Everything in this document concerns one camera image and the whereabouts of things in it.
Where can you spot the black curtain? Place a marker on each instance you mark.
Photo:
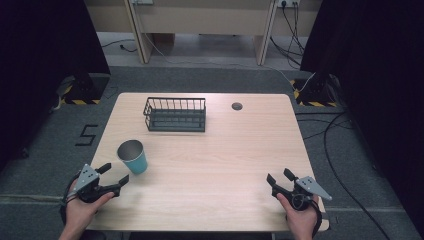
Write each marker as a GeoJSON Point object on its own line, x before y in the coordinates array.
{"type": "Point", "coordinates": [376, 83]}
{"type": "Point", "coordinates": [43, 66]}

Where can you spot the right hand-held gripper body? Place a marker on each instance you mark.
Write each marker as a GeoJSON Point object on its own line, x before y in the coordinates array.
{"type": "Point", "coordinates": [301, 196]}

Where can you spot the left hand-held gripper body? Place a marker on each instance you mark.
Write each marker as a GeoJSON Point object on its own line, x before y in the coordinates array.
{"type": "Point", "coordinates": [87, 181]}

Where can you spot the black stand base striped tape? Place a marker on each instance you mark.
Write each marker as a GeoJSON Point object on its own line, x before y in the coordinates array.
{"type": "Point", "coordinates": [315, 91]}
{"type": "Point", "coordinates": [83, 90]}

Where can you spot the teal cup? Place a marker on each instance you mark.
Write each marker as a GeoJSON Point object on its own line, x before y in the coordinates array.
{"type": "Point", "coordinates": [133, 156]}

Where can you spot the white wall power outlet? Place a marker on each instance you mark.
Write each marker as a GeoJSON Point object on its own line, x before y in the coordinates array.
{"type": "Point", "coordinates": [288, 2]}

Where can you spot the person's right hand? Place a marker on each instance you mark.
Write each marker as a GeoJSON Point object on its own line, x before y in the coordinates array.
{"type": "Point", "coordinates": [300, 218]}

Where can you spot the person's left hand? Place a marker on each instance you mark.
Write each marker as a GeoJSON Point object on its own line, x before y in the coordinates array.
{"type": "Point", "coordinates": [80, 209]}

